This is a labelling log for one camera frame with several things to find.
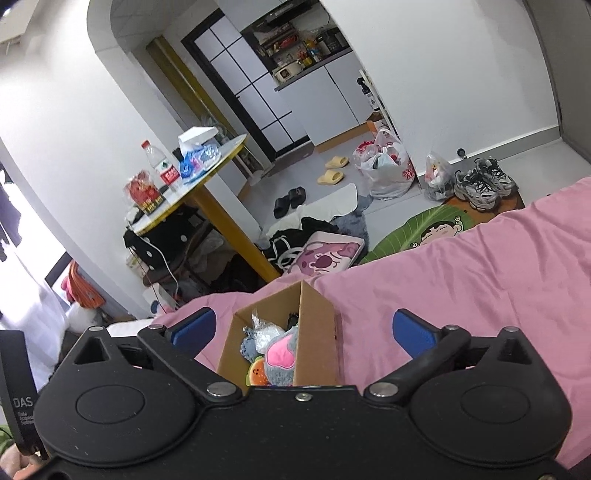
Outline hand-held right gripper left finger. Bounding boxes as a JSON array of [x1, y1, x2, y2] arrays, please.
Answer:
[[51, 307, 243, 401]]

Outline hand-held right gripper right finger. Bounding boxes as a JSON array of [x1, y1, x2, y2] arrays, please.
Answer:
[[364, 309, 556, 400]]

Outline hamburger plush toy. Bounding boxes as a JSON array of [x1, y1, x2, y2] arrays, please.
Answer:
[[246, 357, 271, 387]]

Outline grey pink paw plush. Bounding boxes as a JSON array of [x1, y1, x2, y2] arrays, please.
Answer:
[[263, 325, 300, 387]]

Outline cardboard box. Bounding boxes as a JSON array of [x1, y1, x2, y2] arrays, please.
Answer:
[[217, 280, 343, 389]]

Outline person's left hand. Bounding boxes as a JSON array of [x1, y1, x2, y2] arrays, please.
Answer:
[[2, 450, 49, 480]]

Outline pink bed sheet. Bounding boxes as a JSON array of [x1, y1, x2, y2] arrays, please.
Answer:
[[152, 176, 591, 472]]

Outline black chair white dots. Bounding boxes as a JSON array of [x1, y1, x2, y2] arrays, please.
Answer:
[[123, 205, 219, 288]]

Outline green leaf cartoon mat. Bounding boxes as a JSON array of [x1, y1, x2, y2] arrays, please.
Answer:
[[359, 204, 476, 265]]

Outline pink cartoon cushion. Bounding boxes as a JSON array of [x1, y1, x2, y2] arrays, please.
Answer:
[[285, 231, 363, 277]]

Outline orange cloth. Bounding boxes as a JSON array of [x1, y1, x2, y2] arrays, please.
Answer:
[[61, 260, 105, 310]]

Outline black clothes pile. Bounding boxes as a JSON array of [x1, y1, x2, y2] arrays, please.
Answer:
[[267, 216, 341, 269]]

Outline red snack packet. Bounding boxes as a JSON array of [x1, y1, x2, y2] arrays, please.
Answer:
[[123, 170, 166, 214]]

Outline white floor mat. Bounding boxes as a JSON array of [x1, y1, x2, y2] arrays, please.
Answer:
[[295, 183, 360, 223]]

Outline grey sneaker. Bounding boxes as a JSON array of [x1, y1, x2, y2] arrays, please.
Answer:
[[453, 168, 500, 212], [473, 157, 519, 195]]

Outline clear plastic bag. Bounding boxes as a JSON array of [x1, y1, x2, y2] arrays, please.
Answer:
[[423, 152, 456, 202]]

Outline white red plastic bag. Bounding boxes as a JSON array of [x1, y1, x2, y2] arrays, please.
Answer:
[[353, 128, 416, 199]]

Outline clear water bottle red label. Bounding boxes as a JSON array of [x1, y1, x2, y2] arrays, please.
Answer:
[[141, 140, 182, 194]]

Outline blue wipes packet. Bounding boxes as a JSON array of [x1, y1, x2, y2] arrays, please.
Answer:
[[177, 143, 221, 179]]

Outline round yellow-edged table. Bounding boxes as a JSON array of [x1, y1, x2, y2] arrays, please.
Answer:
[[124, 134, 282, 283]]

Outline white tissue box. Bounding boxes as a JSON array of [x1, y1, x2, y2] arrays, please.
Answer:
[[178, 126, 218, 149]]

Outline black-framed sliding door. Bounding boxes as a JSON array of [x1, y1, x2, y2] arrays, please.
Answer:
[[181, 13, 311, 163]]

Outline white kitchen cabinet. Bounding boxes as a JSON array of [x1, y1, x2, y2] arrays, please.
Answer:
[[274, 48, 371, 149]]

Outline white rice cooker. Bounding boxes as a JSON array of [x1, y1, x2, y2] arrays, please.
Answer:
[[272, 64, 304, 85]]

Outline black microwave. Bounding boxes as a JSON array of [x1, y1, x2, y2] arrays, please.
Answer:
[[318, 28, 348, 54]]

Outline white cable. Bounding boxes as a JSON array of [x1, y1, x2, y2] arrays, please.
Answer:
[[129, 234, 182, 306]]

